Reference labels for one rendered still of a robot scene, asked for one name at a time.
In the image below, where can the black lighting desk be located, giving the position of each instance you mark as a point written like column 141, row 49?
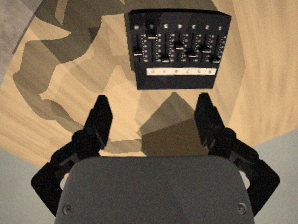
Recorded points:
column 156, row 35

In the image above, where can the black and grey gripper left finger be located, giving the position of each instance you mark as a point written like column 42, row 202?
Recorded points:
column 95, row 133

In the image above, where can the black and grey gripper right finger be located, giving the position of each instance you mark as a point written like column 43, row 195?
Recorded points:
column 221, row 141

